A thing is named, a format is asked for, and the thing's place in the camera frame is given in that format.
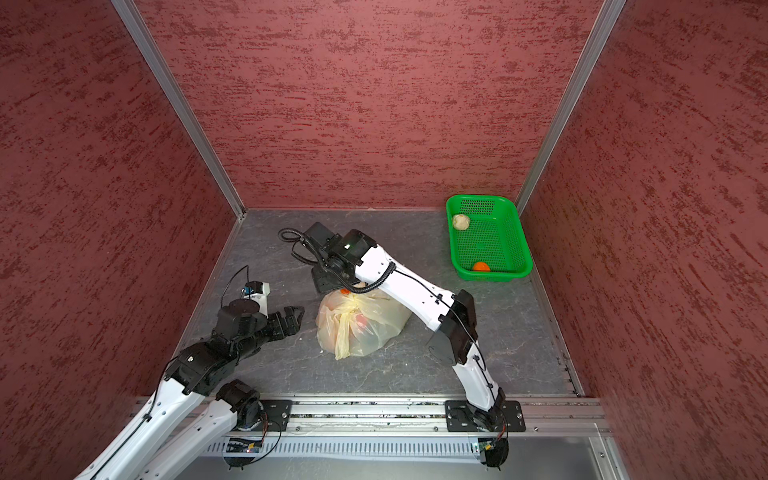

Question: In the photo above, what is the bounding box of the translucent yellow plastic bag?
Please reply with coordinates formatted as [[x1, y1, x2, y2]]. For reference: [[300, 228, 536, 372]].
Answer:
[[315, 289, 412, 360]]

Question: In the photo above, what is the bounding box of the green plastic basket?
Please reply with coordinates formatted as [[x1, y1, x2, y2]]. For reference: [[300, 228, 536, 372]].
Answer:
[[445, 194, 533, 282]]

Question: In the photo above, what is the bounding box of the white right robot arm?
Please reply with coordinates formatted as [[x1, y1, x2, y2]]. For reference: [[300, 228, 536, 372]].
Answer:
[[297, 222, 505, 432]]

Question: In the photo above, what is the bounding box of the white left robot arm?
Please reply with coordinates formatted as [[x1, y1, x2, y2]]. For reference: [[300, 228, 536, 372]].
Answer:
[[79, 298, 305, 479]]

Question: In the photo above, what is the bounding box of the beige round fruit in basket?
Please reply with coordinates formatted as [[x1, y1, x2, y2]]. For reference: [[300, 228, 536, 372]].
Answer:
[[452, 214, 471, 231]]

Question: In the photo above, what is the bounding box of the orange fruit in basket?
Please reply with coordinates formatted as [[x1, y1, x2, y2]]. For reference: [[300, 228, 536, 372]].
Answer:
[[472, 261, 492, 272]]

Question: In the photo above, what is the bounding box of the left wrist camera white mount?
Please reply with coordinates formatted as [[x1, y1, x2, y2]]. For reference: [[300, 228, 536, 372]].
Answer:
[[242, 280, 270, 310]]

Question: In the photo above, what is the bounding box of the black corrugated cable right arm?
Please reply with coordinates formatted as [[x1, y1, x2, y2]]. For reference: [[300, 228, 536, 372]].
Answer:
[[278, 226, 398, 295]]

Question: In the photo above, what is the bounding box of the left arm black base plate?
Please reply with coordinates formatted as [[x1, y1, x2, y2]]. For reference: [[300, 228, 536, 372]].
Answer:
[[236, 399, 293, 432]]

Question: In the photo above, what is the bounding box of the left controller board with wires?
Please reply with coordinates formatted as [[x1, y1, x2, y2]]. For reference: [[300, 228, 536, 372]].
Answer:
[[223, 419, 283, 470]]

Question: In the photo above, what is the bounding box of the controller board with wires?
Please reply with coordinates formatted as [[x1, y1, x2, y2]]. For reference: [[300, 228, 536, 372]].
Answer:
[[223, 419, 283, 470], [477, 430, 509, 469]]

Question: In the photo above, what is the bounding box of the perforated cable duct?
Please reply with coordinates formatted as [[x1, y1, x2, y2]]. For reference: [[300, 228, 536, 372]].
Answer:
[[201, 436, 480, 462]]

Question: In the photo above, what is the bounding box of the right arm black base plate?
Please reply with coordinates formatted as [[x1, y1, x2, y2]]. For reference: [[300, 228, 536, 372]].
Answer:
[[444, 400, 526, 433]]

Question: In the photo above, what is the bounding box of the right controller board with wires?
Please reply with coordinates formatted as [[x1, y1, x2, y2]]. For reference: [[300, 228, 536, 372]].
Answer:
[[477, 430, 509, 469]]

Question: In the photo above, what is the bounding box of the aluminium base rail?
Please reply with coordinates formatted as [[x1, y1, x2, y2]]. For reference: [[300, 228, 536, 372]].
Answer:
[[268, 395, 613, 437]]

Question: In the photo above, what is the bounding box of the aluminium corner post left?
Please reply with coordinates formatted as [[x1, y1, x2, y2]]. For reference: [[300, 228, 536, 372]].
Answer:
[[111, 0, 247, 222]]

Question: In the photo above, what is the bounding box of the aluminium corner post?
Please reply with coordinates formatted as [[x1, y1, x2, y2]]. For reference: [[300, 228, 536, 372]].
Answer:
[[111, 0, 247, 222], [515, 0, 626, 215]]

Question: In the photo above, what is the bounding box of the aluminium corner post right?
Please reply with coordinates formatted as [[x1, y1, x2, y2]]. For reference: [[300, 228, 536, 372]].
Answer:
[[515, 0, 626, 215]]

